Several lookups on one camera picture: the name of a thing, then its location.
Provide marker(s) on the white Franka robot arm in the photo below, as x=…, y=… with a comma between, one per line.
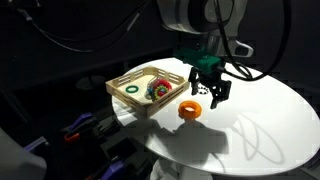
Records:
x=186, y=15

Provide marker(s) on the wooden slatted tray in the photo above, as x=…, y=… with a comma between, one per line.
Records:
x=144, y=107

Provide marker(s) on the grey-white rounded object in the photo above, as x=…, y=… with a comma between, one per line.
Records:
x=15, y=160

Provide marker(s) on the white table pedestal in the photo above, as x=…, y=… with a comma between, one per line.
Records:
x=173, y=171

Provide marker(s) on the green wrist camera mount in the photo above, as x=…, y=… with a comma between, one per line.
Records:
x=200, y=60

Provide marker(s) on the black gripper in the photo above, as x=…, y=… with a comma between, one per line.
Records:
x=208, y=76

